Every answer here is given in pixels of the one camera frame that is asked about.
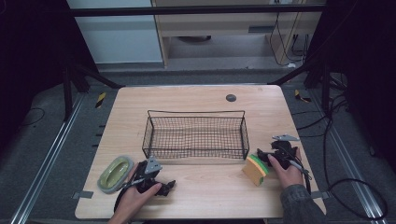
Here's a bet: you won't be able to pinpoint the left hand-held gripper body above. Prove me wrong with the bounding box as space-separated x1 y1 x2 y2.
134 156 163 194

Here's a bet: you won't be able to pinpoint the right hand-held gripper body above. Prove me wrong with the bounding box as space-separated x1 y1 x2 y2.
270 133 301 171

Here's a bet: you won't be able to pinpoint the yellow and green sponge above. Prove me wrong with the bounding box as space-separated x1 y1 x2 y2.
241 154 270 188

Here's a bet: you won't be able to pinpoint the green soap dish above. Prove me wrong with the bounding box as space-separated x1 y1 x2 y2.
96 155 135 195

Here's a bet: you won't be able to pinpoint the black wire basket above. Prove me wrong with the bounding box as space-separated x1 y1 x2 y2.
141 109 250 161

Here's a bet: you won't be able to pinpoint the person's right hand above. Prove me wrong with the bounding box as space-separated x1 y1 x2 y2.
267 147 304 190

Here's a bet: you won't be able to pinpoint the person's left hand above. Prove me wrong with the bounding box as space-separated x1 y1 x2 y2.
114 162 163 218

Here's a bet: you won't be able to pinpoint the yellow and black striped tape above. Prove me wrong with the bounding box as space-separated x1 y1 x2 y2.
293 89 312 104
94 91 107 109

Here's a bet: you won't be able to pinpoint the grey tape strip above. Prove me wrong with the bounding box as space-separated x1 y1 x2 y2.
71 190 94 200
311 190 332 201

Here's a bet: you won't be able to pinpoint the black metal stand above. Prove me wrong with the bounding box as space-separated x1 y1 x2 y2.
266 55 332 114
61 59 126 123

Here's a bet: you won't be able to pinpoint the black curtain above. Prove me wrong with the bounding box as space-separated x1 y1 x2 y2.
0 0 98 153
306 0 396 174

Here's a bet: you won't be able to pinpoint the white cabinet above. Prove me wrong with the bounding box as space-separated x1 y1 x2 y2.
66 0 165 65

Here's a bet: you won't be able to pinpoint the right hand-held gripper cable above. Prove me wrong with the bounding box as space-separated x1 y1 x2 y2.
288 157 313 196

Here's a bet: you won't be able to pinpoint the hand-held gripper cable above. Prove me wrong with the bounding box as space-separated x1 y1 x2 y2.
113 176 146 213
288 157 313 196

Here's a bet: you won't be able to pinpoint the left hand-held gripper cable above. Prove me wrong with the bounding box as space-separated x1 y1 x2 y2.
113 176 146 213

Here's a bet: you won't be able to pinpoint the black floor cable loop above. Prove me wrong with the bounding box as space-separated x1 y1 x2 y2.
291 92 389 221

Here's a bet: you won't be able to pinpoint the aluminium floor rail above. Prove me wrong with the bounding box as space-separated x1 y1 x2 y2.
8 92 87 224
307 90 389 224

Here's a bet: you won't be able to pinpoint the black hanging desk cables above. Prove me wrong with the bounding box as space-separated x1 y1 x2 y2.
268 11 313 68

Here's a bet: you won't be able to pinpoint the thin black floor cable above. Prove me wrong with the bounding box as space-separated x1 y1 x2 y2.
19 106 47 128

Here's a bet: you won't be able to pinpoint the black horizontal frame bar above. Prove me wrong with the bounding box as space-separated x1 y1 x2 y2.
69 4 327 18

